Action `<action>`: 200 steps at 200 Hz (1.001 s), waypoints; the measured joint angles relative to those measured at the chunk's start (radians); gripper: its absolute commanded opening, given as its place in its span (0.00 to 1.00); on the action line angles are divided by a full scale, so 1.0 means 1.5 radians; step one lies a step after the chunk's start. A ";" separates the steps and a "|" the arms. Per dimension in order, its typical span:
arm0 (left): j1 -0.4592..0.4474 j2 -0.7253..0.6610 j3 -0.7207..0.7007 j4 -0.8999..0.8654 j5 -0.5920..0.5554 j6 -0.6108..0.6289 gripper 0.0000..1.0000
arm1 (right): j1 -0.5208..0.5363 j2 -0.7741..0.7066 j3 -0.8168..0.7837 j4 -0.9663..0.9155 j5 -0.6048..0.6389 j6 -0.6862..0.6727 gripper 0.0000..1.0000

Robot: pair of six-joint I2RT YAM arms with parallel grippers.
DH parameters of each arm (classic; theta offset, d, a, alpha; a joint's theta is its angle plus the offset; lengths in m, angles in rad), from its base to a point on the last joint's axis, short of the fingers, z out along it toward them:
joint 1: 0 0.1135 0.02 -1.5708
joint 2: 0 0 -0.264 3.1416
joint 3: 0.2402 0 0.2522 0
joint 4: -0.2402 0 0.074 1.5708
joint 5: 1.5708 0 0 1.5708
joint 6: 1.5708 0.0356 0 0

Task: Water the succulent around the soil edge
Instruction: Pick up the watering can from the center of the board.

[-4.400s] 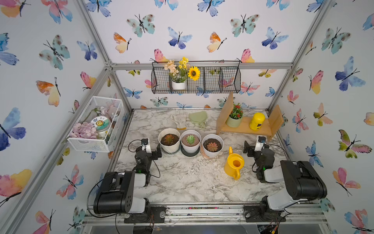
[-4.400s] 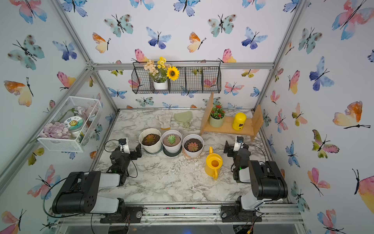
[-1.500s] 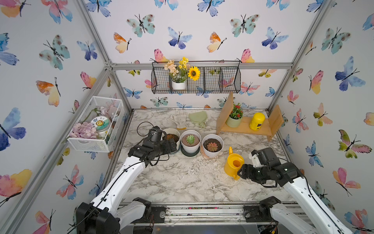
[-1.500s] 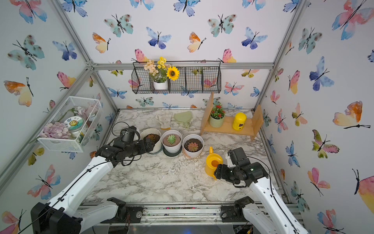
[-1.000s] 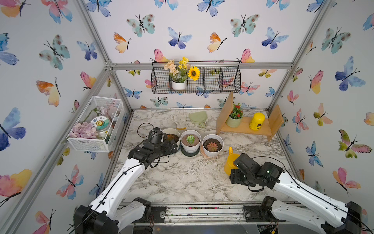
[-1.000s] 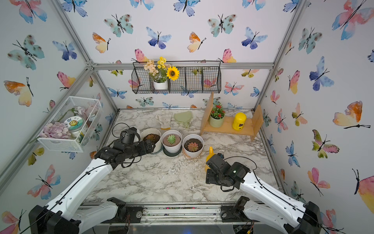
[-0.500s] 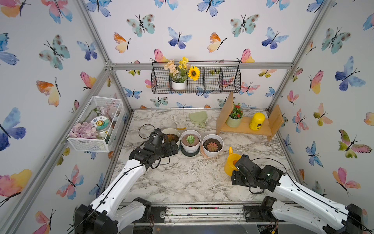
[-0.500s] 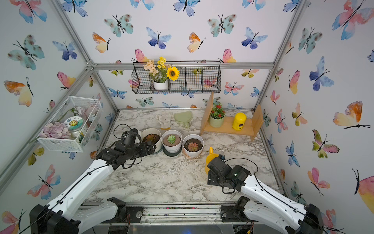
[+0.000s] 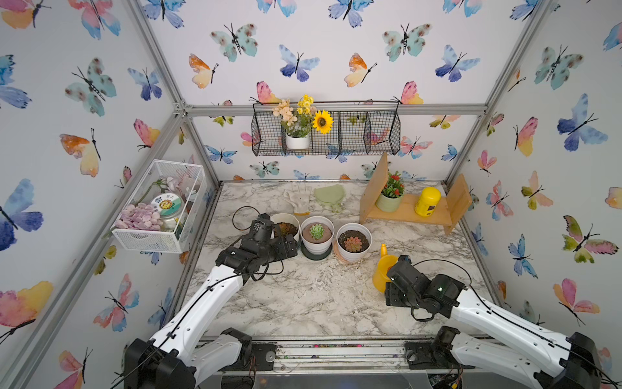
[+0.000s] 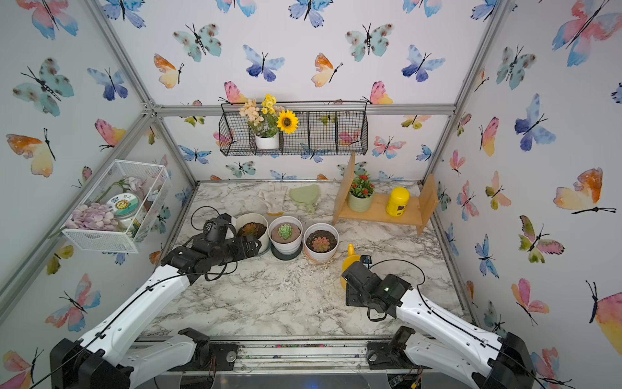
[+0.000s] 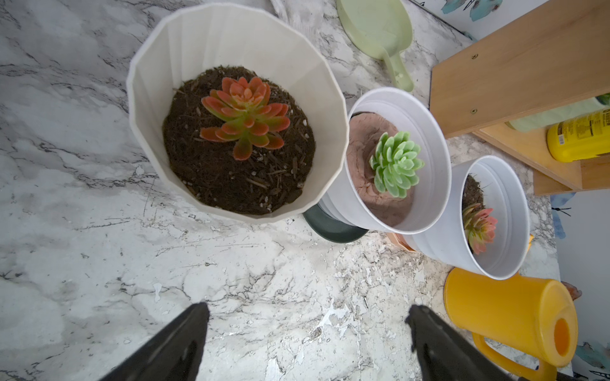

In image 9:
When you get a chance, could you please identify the yellow plastic watering can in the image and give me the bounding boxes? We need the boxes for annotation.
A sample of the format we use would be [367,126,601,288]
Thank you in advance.
[373,244,398,293]

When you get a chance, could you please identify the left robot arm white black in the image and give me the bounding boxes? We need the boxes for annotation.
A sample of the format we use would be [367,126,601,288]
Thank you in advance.
[112,214,299,388]

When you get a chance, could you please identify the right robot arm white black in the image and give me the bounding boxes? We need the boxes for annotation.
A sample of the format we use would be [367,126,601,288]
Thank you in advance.
[385,255,618,388]

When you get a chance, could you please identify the white pot dark succulent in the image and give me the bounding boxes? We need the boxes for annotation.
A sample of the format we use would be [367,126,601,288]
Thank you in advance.
[271,213,300,242]

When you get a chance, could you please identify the white pot green succulent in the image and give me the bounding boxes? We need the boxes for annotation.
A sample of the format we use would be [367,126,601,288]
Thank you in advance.
[301,216,335,254]

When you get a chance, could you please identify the white pot red succulent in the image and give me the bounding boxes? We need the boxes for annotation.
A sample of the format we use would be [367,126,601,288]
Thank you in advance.
[336,223,373,264]

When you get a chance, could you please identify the dark green pot saucer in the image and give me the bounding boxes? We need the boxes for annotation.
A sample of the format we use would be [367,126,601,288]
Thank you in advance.
[301,244,333,261]

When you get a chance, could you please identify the white gardening glove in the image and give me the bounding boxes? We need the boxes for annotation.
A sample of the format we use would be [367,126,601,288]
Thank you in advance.
[283,182,313,217]

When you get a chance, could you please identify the green leaf-shaped dish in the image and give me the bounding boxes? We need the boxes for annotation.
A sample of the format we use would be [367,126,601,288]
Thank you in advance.
[314,184,346,213]

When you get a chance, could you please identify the yellow plastic jar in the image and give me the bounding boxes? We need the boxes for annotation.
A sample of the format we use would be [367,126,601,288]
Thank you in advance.
[415,186,442,217]

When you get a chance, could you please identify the green pot red flowers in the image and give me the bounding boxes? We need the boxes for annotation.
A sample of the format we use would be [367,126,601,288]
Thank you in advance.
[375,171,404,213]

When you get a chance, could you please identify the wooden shelf rack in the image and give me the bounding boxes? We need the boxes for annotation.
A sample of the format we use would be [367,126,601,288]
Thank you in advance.
[359,153,472,235]

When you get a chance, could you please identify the round tin with label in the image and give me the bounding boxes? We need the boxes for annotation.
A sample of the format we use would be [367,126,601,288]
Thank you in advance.
[150,192,184,220]

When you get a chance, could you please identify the white pot artificial flowers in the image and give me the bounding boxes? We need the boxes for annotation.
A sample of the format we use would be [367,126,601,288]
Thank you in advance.
[272,95,335,151]

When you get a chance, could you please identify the white wire mesh basket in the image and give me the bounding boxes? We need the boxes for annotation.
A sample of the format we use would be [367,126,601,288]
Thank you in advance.
[111,160,207,254]

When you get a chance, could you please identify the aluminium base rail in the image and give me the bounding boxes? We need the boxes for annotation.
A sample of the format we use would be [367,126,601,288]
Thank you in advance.
[193,337,545,375]

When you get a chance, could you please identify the black wire wall basket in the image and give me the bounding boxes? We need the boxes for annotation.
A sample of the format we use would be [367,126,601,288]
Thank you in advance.
[251,100,402,159]

